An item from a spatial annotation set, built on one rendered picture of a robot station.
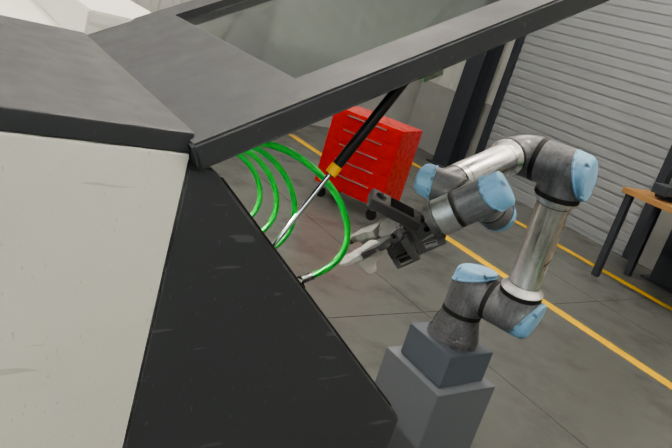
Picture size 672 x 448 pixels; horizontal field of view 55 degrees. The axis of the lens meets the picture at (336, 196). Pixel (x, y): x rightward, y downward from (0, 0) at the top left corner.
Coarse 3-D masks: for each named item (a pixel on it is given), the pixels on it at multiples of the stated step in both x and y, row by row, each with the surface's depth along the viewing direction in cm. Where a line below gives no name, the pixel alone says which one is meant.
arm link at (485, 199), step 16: (496, 176) 121; (448, 192) 126; (464, 192) 123; (480, 192) 121; (496, 192) 120; (512, 192) 124; (464, 208) 122; (480, 208) 121; (496, 208) 121; (464, 224) 124
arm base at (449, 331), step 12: (444, 312) 184; (432, 324) 186; (444, 324) 183; (456, 324) 181; (468, 324) 181; (432, 336) 185; (444, 336) 182; (456, 336) 182; (468, 336) 182; (456, 348) 181; (468, 348) 182
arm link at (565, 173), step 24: (552, 144) 160; (528, 168) 162; (552, 168) 158; (576, 168) 155; (552, 192) 159; (576, 192) 156; (552, 216) 162; (528, 240) 167; (552, 240) 164; (528, 264) 167; (504, 288) 172; (528, 288) 169; (504, 312) 172; (528, 312) 170
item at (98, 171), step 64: (0, 0) 169; (0, 64) 90; (64, 64) 102; (0, 128) 73; (64, 128) 76; (128, 128) 80; (0, 192) 75; (64, 192) 79; (128, 192) 84; (0, 256) 78; (64, 256) 83; (128, 256) 87; (0, 320) 81; (64, 320) 86; (128, 320) 91; (0, 384) 85; (64, 384) 90; (128, 384) 95
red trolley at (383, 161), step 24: (336, 120) 576; (360, 120) 563; (384, 120) 575; (336, 144) 579; (384, 144) 555; (408, 144) 566; (360, 168) 568; (384, 168) 557; (408, 168) 589; (360, 192) 572; (384, 192) 563
